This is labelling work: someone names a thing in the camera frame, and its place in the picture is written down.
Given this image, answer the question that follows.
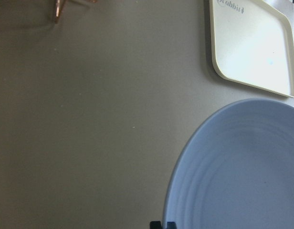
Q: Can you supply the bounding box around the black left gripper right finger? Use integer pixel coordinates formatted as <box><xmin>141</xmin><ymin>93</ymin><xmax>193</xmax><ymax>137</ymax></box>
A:
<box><xmin>167</xmin><ymin>222</ymin><xmax>177</xmax><ymax>229</ymax></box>

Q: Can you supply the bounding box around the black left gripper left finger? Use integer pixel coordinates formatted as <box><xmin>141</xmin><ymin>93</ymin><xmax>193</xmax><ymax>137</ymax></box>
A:
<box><xmin>149</xmin><ymin>221</ymin><xmax>162</xmax><ymax>229</ymax></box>

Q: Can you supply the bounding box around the blue ceramic plate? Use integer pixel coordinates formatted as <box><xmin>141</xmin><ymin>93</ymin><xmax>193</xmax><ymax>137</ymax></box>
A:
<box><xmin>162</xmin><ymin>99</ymin><xmax>294</xmax><ymax>229</ymax></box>

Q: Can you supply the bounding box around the cream plastic tray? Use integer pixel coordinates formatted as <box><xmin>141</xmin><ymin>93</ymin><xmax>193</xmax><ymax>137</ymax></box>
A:
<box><xmin>209</xmin><ymin>0</ymin><xmax>294</xmax><ymax>98</ymax></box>

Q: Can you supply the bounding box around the copper wire bottle rack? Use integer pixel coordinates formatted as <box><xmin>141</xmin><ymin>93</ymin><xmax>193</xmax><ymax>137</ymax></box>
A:
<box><xmin>52</xmin><ymin>0</ymin><xmax>99</xmax><ymax>25</ymax></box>

